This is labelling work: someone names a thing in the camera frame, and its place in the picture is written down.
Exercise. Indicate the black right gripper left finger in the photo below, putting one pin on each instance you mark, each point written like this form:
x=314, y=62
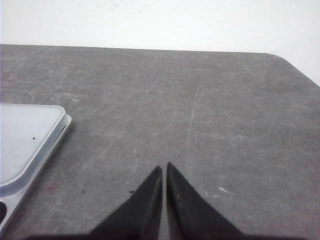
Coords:
x=139, y=217

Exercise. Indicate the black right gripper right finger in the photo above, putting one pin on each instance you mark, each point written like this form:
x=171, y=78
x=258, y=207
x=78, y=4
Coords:
x=195, y=218

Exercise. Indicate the silver digital kitchen scale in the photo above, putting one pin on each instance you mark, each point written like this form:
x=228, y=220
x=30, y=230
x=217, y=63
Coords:
x=29, y=133

